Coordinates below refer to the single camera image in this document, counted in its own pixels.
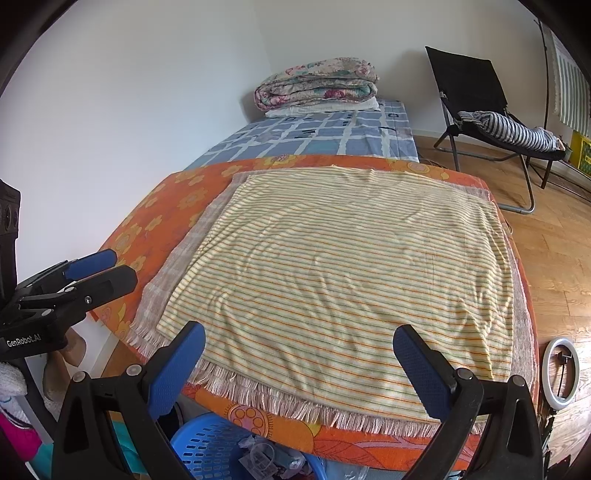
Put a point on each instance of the black folding chair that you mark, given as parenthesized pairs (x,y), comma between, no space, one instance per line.
(466,78)

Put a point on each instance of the blue plastic basket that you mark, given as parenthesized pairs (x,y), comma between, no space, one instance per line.
(203,443)

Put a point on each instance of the green striped towel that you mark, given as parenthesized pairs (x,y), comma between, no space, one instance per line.
(570,92)

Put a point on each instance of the folded floral quilt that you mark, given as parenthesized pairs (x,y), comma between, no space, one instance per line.
(318,85)

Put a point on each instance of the black metal clothes rack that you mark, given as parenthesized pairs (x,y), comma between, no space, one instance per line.
(548,69)

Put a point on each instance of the pink cloth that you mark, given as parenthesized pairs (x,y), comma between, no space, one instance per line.
(18,438)

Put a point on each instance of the clear plastic sheet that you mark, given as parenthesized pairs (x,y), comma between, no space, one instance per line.
(346,470)

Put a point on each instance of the striped garment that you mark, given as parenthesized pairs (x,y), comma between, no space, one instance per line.
(508,127)

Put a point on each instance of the blue checked bedsheet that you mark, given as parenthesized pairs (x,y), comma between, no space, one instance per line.
(314,138)

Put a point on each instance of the teal cloth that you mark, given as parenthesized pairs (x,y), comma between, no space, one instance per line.
(121,438)

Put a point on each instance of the yellow crate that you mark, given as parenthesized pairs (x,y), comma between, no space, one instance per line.
(582,152)

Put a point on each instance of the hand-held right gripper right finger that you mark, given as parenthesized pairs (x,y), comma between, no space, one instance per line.
(420,369)

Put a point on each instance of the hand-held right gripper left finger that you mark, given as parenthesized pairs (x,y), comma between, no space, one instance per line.
(175,374)

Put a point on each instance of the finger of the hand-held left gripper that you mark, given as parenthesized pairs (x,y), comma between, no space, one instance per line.
(92,263)
(106,286)

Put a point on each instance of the striped yellow fringed cloth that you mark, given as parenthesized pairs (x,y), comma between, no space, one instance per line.
(184,249)

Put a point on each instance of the folded white sheet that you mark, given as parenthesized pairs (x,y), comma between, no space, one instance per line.
(295,112)

